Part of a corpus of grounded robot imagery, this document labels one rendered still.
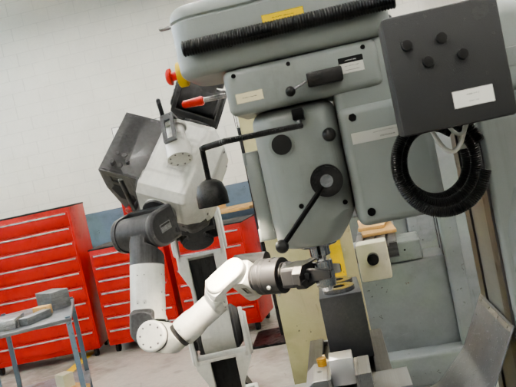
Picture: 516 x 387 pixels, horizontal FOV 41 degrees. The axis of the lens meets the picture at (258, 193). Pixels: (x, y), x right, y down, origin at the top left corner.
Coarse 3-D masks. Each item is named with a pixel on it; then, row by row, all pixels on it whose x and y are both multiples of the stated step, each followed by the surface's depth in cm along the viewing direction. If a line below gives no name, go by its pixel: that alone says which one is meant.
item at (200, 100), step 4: (200, 96) 171; (212, 96) 171; (216, 96) 171; (220, 96) 170; (224, 96) 170; (188, 100) 171; (192, 100) 171; (196, 100) 171; (200, 100) 170; (204, 100) 171; (208, 100) 171; (212, 100) 171; (184, 104) 171; (188, 104) 171; (192, 104) 171; (196, 104) 171; (200, 104) 171
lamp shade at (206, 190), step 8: (200, 184) 156; (208, 184) 155; (216, 184) 155; (200, 192) 155; (208, 192) 154; (216, 192) 154; (224, 192) 156; (200, 200) 155; (208, 200) 154; (216, 200) 154; (224, 200) 155; (200, 208) 156
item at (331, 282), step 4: (328, 264) 160; (332, 264) 161; (320, 268) 159; (324, 268) 159; (328, 268) 159; (332, 268) 160; (332, 272) 160; (332, 276) 160; (320, 280) 160; (324, 280) 160; (328, 280) 159; (332, 280) 160; (316, 284) 162; (320, 284) 160; (324, 284) 160; (328, 284) 160; (332, 284) 160
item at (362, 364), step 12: (360, 360) 157; (360, 372) 149; (372, 372) 160; (384, 372) 158; (396, 372) 156; (300, 384) 162; (360, 384) 148; (372, 384) 148; (384, 384) 151; (396, 384) 149; (408, 384) 148
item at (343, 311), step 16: (320, 288) 207; (336, 288) 196; (352, 288) 196; (320, 304) 193; (336, 304) 192; (352, 304) 192; (336, 320) 193; (352, 320) 192; (336, 336) 193; (352, 336) 193; (368, 336) 192; (352, 352) 193; (368, 352) 193
